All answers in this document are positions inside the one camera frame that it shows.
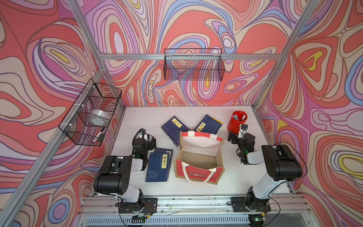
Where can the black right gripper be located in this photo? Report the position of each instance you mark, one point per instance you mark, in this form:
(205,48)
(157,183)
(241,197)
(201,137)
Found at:
(234,140)

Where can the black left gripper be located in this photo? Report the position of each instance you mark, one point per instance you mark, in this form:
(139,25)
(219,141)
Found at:
(149,144)

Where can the navy book yellow label top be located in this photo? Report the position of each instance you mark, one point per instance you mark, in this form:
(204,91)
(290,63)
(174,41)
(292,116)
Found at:
(157,170)

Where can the red beige canvas tote bag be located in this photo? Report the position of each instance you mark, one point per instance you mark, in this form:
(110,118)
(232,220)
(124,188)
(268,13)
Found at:
(199,160)

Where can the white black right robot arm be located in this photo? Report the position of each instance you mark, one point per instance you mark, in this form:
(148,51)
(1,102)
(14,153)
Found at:
(281,166)

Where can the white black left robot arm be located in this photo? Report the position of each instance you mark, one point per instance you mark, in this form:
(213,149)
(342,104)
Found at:
(113,178)

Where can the red pen holder cup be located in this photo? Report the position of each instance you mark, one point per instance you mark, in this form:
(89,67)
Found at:
(233,125)

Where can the navy book back left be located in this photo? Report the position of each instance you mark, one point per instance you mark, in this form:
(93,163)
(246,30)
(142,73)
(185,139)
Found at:
(173,128)

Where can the navy book back right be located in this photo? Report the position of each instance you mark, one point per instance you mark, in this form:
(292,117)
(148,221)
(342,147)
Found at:
(208,125)

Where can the white marker in basket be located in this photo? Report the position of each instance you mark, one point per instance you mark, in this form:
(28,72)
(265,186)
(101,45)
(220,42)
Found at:
(99,137)

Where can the grey tape roll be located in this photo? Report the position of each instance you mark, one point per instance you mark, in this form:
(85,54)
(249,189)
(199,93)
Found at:
(98,118)

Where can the green circuit board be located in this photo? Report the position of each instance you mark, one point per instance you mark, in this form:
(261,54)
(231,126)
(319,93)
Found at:
(139,219)

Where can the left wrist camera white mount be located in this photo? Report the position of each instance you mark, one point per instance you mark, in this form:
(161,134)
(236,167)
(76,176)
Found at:
(144,136)

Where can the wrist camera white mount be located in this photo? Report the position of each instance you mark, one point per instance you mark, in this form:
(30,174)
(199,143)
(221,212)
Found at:
(242,130)
(144,136)

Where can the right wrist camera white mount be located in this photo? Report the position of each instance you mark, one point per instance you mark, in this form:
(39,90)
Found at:
(242,130)

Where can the black wire basket left wall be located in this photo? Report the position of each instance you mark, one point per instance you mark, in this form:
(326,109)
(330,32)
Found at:
(95,95)

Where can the black wire basket wall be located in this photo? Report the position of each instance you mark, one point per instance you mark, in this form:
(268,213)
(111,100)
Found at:
(193,64)
(95,95)

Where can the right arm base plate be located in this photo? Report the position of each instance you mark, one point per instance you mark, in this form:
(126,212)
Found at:
(243,204)

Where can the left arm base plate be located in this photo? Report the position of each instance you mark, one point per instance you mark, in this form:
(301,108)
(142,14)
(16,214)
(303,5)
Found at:
(144,206)

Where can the black wire basket back wall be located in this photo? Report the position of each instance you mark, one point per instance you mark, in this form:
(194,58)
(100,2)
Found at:
(193,64)

